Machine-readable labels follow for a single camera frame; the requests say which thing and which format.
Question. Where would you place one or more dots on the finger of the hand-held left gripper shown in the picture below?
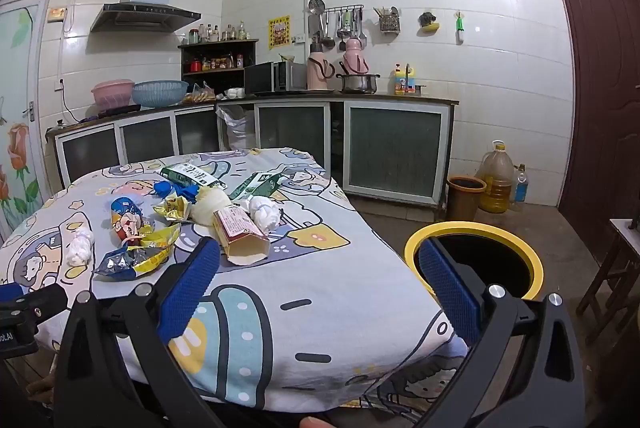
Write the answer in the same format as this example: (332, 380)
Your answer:
(10, 293)
(47, 303)

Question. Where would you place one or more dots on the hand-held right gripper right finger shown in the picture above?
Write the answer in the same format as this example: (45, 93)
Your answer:
(450, 288)

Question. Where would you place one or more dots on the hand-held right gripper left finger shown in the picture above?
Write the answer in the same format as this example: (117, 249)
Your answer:
(190, 278)

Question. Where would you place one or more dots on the large yellow snack packet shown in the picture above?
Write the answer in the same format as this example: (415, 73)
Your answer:
(150, 248)

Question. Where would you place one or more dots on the white tissue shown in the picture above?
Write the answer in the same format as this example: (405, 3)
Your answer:
(265, 213)
(80, 248)

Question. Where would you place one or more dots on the yellow-rimmed black trash bin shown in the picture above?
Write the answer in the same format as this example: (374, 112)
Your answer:
(475, 228)

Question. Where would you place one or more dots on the red and cream carton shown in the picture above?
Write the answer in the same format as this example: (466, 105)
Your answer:
(235, 228)

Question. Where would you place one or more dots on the small yellow snack wrapper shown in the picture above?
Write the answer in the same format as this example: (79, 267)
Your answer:
(175, 208)

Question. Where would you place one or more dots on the cream plastic bag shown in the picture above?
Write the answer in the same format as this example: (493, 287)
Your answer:
(210, 208)

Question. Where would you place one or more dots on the blue plastic wrapper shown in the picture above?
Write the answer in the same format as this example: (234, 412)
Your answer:
(187, 194)
(162, 189)

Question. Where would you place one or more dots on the blue cartoon snack packet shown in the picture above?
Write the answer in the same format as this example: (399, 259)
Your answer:
(127, 220)

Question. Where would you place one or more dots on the green milk carton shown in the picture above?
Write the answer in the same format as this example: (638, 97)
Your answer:
(260, 185)
(192, 175)

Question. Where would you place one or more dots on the brown plastic bucket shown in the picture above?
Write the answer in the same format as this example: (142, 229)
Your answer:
(462, 205)

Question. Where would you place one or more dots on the large cooking oil jug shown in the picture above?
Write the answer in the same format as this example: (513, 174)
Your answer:
(497, 188)

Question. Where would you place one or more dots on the cartoon printed tablecloth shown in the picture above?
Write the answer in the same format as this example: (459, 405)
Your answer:
(300, 308)

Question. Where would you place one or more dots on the blue plastic bottle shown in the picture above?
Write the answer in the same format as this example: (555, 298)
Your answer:
(520, 188)

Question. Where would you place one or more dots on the kitchen counter cabinets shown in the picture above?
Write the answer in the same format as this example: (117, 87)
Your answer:
(395, 148)

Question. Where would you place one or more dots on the white sack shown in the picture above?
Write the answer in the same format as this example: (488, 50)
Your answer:
(237, 133)

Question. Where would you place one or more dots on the wooden stool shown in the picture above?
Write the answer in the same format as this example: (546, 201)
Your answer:
(620, 258)

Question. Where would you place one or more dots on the clear bag of bread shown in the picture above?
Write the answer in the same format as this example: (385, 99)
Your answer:
(200, 95)

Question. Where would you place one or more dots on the blue plastic basket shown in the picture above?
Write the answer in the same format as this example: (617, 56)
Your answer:
(160, 94)

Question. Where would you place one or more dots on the pink plastic basin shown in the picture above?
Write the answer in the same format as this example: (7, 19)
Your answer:
(112, 93)

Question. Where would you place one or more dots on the black microwave oven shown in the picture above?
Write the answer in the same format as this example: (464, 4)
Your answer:
(265, 78)

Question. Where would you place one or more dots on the group of seasoning jars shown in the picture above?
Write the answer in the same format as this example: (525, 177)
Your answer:
(217, 64)

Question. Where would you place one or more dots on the metal faucet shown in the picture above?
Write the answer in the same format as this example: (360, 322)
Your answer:
(408, 75)

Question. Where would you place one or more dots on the steel cooking pot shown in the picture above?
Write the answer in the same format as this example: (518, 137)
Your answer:
(357, 84)

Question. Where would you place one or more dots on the flower printed glass door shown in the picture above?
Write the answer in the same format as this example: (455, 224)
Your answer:
(20, 58)

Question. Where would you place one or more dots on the dark wooden shelf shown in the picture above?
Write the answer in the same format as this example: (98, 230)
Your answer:
(218, 42)

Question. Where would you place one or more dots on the light pink thermos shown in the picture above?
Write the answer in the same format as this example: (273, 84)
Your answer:
(316, 73)

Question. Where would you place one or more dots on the row of glass bottles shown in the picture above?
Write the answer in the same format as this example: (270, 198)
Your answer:
(215, 33)

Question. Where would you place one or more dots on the brown wooden door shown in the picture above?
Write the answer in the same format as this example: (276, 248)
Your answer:
(600, 83)

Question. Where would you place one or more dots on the green and white brush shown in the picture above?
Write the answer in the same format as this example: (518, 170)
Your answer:
(458, 25)

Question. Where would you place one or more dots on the row of hanging kitchen utensils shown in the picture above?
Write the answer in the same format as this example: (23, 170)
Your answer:
(345, 25)

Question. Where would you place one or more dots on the yellow wall sponge holder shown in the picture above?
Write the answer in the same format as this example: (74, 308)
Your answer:
(429, 26)

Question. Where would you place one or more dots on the yellow wall poster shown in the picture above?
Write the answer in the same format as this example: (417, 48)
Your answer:
(280, 30)

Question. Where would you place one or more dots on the orange wall switch box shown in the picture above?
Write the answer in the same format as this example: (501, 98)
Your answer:
(56, 13)

